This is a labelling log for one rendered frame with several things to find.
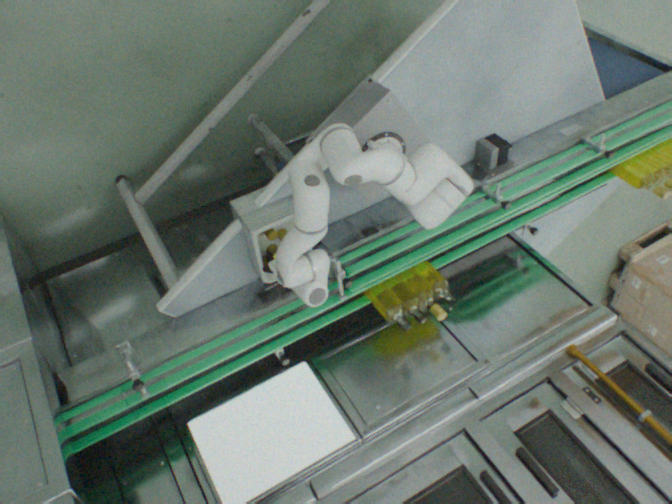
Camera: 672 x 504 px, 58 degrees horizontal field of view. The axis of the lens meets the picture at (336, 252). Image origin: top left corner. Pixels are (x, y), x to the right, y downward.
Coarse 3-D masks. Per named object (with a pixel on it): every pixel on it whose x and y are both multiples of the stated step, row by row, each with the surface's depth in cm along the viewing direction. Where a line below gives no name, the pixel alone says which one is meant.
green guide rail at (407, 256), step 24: (624, 144) 227; (648, 144) 226; (576, 168) 219; (600, 168) 219; (528, 192) 212; (552, 192) 212; (480, 216) 206; (504, 216) 205; (432, 240) 199; (384, 264) 194
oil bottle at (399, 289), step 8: (392, 280) 193; (400, 280) 193; (392, 288) 191; (400, 288) 190; (408, 288) 190; (400, 296) 188; (408, 296) 188; (416, 296) 188; (408, 304) 186; (416, 304) 187; (408, 312) 187
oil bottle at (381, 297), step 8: (376, 288) 190; (384, 288) 190; (368, 296) 193; (376, 296) 188; (384, 296) 188; (392, 296) 188; (376, 304) 190; (384, 304) 186; (392, 304) 185; (400, 304) 185; (384, 312) 186; (392, 312) 184; (400, 312) 185; (392, 320) 185
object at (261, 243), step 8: (288, 216) 172; (272, 224) 170; (280, 224) 182; (288, 224) 183; (256, 232) 169; (256, 240) 171; (264, 240) 182; (256, 248) 172; (264, 248) 184; (264, 272) 180; (264, 280) 182; (272, 280) 184
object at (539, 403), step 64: (512, 256) 221; (512, 320) 201; (576, 320) 198; (512, 384) 183; (576, 384) 181; (640, 384) 182; (128, 448) 180; (192, 448) 178; (384, 448) 170; (448, 448) 172; (512, 448) 171; (576, 448) 169; (640, 448) 166
